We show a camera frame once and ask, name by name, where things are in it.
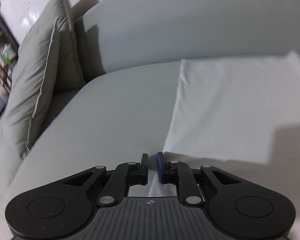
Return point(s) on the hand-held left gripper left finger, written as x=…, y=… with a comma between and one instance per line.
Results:
x=145, y=170

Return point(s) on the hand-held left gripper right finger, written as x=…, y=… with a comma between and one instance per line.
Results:
x=160, y=167

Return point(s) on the light grey shirt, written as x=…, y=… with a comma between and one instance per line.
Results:
x=227, y=105

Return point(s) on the grey sofa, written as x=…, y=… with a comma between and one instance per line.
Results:
x=115, y=110

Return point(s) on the small beige cushion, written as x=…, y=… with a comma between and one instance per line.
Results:
x=32, y=87

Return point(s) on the dark wooden shelf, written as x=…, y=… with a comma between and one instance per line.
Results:
x=2, y=45

